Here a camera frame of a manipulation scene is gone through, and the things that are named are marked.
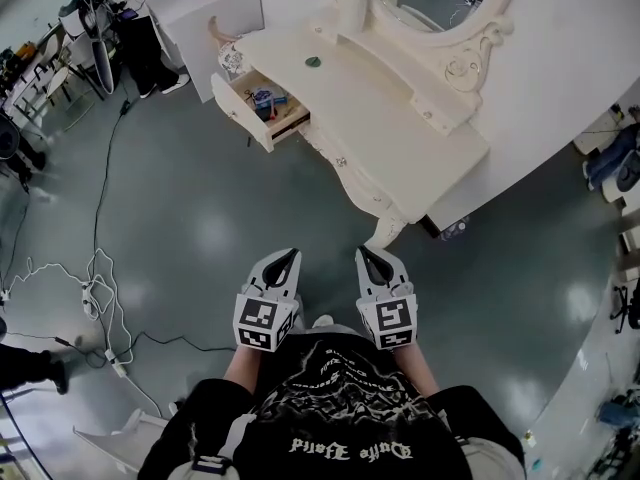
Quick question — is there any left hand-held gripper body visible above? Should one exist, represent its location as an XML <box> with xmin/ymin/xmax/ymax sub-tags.
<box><xmin>233</xmin><ymin>278</ymin><xmax>302</xmax><ymax>354</ymax></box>

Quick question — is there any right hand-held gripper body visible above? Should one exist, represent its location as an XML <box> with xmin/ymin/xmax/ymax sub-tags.
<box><xmin>355</xmin><ymin>280</ymin><xmax>419</xmax><ymax>352</ymax></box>

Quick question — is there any white wooden drawer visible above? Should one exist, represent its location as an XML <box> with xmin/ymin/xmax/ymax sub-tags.
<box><xmin>210</xmin><ymin>67</ymin><xmax>312</xmax><ymax>154</ymax></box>

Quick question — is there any person's left forearm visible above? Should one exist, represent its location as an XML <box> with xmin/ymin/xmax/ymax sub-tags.
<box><xmin>222</xmin><ymin>343</ymin><xmax>267</xmax><ymax>395</ymax></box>

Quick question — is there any person's right forearm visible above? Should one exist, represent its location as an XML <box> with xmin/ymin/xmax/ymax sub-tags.
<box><xmin>390</xmin><ymin>343</ymin><xmax>441</xmax><ymax>395</ymax></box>

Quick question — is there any white table top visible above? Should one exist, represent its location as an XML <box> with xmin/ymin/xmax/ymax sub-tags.
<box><xmin>233</xmin><ymin>17</ymin><xmax>491</xmax><ymax>229</ymax></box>

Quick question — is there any white carved table leg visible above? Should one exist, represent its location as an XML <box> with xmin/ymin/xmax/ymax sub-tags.
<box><xmin>362</xmin><ymin>206</ymin><xmax>410</xmax><ymax>250</ymax></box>

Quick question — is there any purple patterned bag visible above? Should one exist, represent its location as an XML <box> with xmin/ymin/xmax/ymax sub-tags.
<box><xmin>438</xmin><ymin>216</ymin><xmax>472</xmax><ymax>242</ymax></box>

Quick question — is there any person's black printed shirt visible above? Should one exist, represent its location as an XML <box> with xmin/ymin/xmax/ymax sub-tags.
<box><xmin>136</xmin><ymin>325</ymin><xmax>527</xmax><ymax>480</ymax></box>

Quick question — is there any white power strip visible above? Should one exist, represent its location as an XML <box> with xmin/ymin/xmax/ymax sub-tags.
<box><xmin>81</xmin><ymin>282</ymin><xmax>97</xmax><ymax>321</ymax></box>

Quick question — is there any white curved furniture piece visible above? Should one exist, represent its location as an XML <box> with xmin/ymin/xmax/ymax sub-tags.
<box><xmin>72</xmin><ymin>406</ymin><xmax>172</xmax><ymax>475</ymax></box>

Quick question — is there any white chair with floral cushion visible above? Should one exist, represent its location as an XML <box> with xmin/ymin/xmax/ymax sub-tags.
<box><xmin>206</xmin><ymin>15</ymin><xmax>252</xmax><ymax>83</ymax></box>

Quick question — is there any black office chair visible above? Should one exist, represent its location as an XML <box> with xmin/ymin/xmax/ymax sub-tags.
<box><xmin>610</xmin><ymin>276</ymin><xmax>640</xmax><ymax>335</ymax></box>

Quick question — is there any white cabinet panel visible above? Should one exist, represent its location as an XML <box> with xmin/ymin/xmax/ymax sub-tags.
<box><xmin>143</xmin><ymin>0</ymin><xmax>267</xmax><ymax>104</ymax></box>

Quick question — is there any oval white-framed mirror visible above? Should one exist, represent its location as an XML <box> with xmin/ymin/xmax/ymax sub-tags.
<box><xmin>368</xmin><ymin>0</ymin><xmax>516</xmax><ymax>95</ymax></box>

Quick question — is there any black stand with equipment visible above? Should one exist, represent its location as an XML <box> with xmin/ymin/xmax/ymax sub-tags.
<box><xmin>58</xmin><ymin>0</ymin><xmax>126</xmax><ymax>97</ymax></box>

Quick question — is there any thin black floor cable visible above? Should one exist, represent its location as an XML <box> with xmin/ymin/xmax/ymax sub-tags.
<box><xmin>0</xmin><ymin>328</ymin><xmax>237</xmax><ymax>370</ymax></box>

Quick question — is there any white floor cable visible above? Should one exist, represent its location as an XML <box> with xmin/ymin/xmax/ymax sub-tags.
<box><xmin>0</xmin><ymin>246</ymin><xmax>166</xmax><ymax>419</ymax></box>

